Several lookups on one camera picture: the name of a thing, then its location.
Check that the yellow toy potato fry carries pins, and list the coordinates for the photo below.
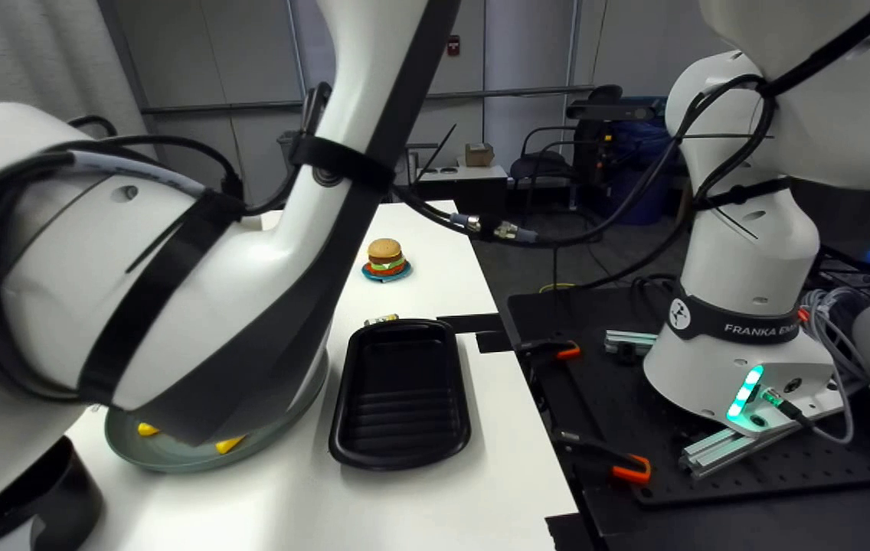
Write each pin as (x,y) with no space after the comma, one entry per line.
(148,430)
(230,445)

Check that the small blue toy plate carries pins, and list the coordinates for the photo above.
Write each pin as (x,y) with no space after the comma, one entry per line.
(399,273)

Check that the grey-green round plate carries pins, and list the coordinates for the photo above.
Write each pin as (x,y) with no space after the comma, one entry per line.
(180,460)

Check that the toy hamburger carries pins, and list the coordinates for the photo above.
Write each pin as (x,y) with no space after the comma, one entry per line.
(383,251)

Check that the black side table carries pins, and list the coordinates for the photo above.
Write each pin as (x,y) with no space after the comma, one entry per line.
(454,189)

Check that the black rectangular tray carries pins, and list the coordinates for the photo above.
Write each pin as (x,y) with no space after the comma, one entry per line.
(399,398)

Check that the small cardboard box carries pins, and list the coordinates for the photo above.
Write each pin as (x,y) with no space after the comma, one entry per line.
(479,155)

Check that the black equipment rack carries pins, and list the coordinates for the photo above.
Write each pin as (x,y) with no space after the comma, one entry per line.
(599,133)

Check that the blue plastic barrel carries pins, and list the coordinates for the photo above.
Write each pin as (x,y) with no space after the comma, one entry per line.
(640,201)

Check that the aluminium extrusion bar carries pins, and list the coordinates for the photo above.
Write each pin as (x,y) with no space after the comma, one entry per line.
(730,449)

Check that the black flat table bracket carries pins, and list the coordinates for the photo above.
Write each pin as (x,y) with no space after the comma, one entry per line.
(469,327)

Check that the black metal chair frame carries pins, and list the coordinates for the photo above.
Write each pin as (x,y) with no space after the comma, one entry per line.
(546,170)

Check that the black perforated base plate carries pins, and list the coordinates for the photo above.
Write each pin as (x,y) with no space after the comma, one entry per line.
(599,408)

